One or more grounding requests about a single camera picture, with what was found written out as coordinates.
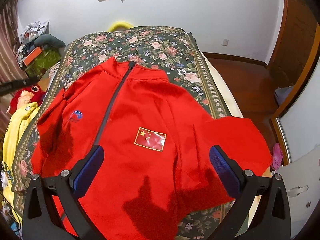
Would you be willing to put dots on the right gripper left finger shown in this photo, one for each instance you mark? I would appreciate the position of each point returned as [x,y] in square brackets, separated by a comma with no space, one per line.
[52,209]

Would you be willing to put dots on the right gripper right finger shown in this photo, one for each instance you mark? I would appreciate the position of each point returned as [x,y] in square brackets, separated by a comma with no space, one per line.
[272,218]

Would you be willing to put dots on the red zip jacket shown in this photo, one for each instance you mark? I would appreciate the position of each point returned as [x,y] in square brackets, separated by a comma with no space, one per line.
[156,140]

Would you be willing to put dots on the crumpled grey clothes pile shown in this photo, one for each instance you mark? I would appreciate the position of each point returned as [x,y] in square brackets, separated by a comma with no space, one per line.
[33,31]

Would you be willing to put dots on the striped curtain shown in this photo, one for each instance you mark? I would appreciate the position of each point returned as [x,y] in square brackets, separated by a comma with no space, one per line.
[10,70]

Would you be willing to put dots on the red plush toy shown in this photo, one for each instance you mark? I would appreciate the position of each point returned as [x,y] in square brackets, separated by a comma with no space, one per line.
[25,96]

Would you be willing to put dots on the orange box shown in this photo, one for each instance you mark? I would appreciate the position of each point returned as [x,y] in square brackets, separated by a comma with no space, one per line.
[32,56]

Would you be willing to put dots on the yellow garment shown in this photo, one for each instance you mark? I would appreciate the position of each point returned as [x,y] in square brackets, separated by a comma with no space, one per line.
[17,125]

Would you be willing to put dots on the dark grey cushion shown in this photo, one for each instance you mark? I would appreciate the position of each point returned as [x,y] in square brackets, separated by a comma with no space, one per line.
[49,40]

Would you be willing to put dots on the pink slipper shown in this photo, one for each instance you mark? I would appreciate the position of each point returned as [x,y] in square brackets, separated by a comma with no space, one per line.
[277,157]

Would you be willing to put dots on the white sliding wardrobe door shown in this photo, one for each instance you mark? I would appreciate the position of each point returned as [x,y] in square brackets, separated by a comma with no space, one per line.
[300,124]

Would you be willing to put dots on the yellow curved object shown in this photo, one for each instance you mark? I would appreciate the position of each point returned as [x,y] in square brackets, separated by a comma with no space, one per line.
[119,25]

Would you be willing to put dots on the floral bed cover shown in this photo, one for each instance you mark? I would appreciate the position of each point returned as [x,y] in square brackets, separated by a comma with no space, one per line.
[171,49]

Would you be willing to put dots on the wooden wardrobe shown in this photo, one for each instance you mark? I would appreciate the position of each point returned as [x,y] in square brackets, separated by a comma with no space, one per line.
[295,52]

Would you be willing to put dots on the wall socket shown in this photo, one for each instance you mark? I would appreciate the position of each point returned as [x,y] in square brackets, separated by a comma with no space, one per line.
[225,42]

